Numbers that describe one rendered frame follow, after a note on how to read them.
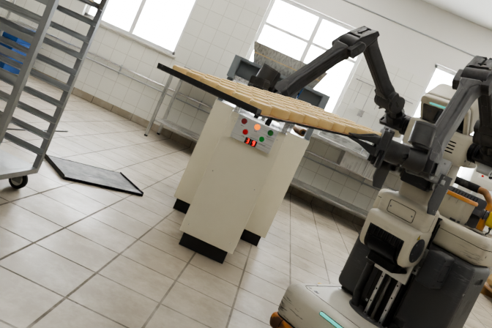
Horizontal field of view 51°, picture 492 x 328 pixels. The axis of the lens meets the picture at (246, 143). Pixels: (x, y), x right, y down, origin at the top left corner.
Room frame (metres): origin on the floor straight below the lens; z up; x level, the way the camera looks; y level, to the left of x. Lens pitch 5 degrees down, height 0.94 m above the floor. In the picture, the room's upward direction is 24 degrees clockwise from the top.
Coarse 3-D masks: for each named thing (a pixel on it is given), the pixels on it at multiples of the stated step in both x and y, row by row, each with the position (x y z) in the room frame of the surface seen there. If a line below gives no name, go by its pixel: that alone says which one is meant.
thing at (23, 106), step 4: (4, 100) 2.63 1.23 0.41; (20, 104) 2.65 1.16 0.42; (24, 104) 2.65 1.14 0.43; (20, 108) 2.62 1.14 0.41; (24, 108) 2.65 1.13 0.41; (28, 108) 2.65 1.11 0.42; (32, 108) 2.64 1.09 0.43; (36, 108) 2.64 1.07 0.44; (32, 112) 2.64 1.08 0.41; (36, 112) 2.64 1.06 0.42; (40, 112) 2.64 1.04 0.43; (44, 112) 2.64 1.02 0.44; (40, 116) 2.63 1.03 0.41; (44, 116) 2.64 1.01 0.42; (48, 116) 2.64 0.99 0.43; (52, 116) 2.63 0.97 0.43; (48, 120) 2.63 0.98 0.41; (52, 120) 2.63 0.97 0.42; (56, 120) 2.63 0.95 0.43
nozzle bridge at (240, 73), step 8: (240, 56) 3.58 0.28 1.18; (232, 64) 3.59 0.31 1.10; (240, 64) 3.67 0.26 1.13; (248, 64) 3.67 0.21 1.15; (256, 64) 3.58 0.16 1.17; (232, 72) 3.58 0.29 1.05; (240, 72) 3.67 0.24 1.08; (248, 72) 3.67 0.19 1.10; (256, 72) 3.67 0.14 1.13; (232, 80) 3.72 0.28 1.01; (240, 80) 3.62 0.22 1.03; (248, 80) 3.67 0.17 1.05; (280, 80) 3.66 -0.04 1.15; (304, 88) 3.57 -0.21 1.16; (296, 96) 3.66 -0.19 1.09; (304, 96) 3.66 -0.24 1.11; (312, 96) 3.65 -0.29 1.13; (320, 96) 3.65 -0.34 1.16; (328, 96) 3.57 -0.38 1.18; (312, 104) 3.65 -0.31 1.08; (320, 104) 3.57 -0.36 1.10; (304, 136) 3.73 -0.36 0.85
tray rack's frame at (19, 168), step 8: (0, 152) 2.63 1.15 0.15; (0, 160) 2.50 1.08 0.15; (8, 160) 2.56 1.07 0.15; (16, 160) 2.61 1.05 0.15; (0, 168) 2.39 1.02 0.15; (8, 168) 2.44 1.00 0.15; (16, 168) 2.49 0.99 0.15; (24, 168) 2.54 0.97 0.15; (32, 168) 2.60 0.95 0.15; (0, 176) 2.32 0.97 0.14; (8, 176) 2.39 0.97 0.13; (16, 176) 2.46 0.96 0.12
